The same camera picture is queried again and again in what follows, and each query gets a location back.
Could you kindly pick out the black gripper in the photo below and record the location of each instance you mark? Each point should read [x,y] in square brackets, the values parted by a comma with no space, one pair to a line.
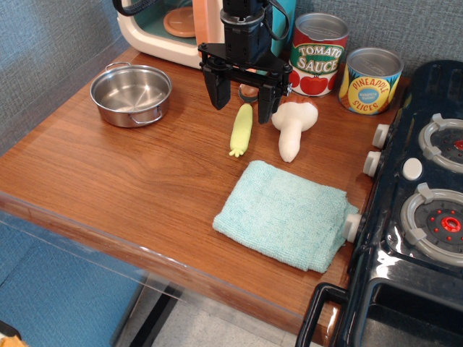
[245,57]

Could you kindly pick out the light blue cloth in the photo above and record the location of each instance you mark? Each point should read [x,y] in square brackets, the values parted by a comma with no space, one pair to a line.
[285,217]

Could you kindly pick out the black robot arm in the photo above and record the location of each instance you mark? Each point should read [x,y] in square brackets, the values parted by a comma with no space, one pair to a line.
[281,19]

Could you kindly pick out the white stove knob lower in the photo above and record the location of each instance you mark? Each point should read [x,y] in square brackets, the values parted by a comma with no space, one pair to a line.
[351,226]

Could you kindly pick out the white stove knob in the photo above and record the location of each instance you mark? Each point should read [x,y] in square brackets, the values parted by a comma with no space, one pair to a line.
[371,163]
[380,135]
[351,226]

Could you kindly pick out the plush white mushroom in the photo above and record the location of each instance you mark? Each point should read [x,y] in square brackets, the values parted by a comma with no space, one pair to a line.
[295,115]

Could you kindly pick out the tomato sauce can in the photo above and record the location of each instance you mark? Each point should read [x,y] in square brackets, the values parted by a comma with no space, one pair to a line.
[318,44]

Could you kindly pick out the toy microwave teal and cream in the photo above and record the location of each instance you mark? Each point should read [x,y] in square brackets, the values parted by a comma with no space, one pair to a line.
[146,32]

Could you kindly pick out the orange microwave plate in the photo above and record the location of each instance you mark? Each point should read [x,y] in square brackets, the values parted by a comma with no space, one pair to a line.
[180,22]

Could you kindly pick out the stainless steel pot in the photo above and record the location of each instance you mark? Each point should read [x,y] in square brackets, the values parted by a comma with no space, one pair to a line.
[131,96]

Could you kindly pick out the pineapple slices can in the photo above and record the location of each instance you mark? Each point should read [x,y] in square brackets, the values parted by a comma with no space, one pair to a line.
[370,79]

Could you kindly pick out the white stove knob upper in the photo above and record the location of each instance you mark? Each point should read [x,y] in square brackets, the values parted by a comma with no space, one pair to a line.
[380,135]

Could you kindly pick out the white stove knob middle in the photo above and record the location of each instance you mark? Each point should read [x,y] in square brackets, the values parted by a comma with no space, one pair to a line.
[371,163]

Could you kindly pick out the white round stove button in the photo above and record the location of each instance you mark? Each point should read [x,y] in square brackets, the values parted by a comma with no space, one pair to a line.
[412,169]

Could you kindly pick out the metal table leg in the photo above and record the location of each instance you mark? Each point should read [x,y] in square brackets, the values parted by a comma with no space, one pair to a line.
[154,303]

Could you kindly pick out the black toy stove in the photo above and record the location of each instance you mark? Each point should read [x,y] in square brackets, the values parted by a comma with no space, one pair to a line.
[405,274]

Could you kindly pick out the spoon with yellow handle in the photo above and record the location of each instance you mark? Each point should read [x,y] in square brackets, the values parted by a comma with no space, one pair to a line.
[242,129]

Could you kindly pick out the black oven door handle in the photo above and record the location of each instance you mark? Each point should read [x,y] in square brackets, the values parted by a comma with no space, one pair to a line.
[324,292]

